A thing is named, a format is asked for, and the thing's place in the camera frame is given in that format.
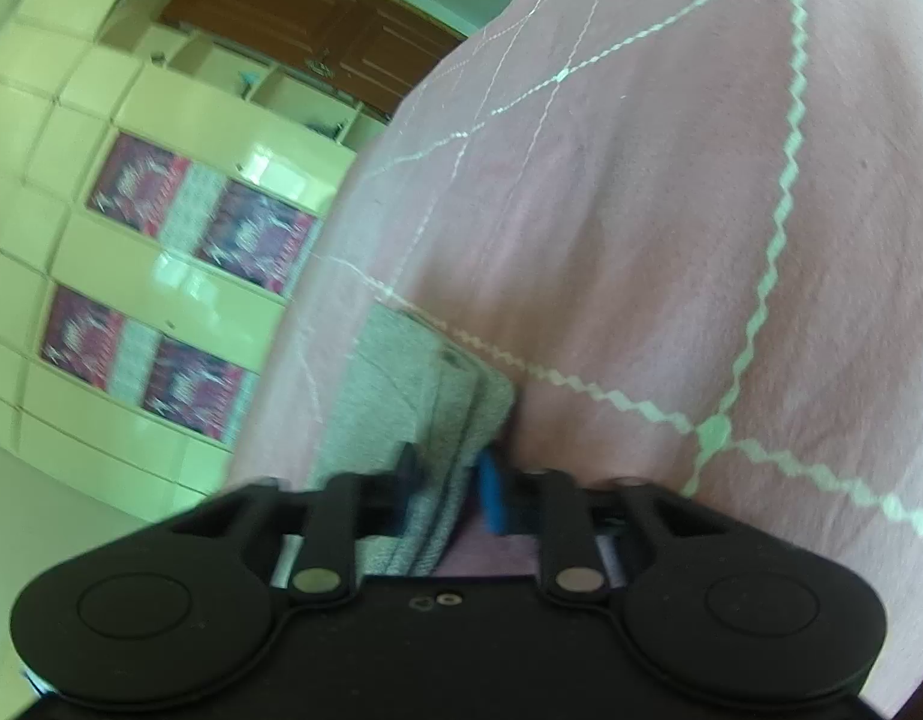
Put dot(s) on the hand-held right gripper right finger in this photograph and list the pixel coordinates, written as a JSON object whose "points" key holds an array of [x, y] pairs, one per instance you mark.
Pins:
{"points": [[493, 495]]}

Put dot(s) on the grey-green towel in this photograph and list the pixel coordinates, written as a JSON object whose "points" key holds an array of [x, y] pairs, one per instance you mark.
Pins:
{"points": [[401, 390]]}

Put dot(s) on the white corner shelf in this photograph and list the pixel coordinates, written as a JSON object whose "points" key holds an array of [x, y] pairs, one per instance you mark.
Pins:
{"points": [[281, 90]]}

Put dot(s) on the brown wooden door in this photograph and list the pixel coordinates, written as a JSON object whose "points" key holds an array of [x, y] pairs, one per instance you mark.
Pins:
{"points": [[281, 0]]}

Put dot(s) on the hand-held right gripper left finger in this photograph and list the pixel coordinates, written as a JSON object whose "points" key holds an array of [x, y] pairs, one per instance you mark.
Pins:
{"points": [[410, 474]]}

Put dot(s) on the white glossy wardrobe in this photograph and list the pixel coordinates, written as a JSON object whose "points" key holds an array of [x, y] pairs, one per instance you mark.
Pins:
{"points": [[206, 120]]}

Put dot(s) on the bed with pink checked sheet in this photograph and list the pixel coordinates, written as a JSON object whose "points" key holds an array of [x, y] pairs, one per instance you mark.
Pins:
{"points": [[656, 240]]}

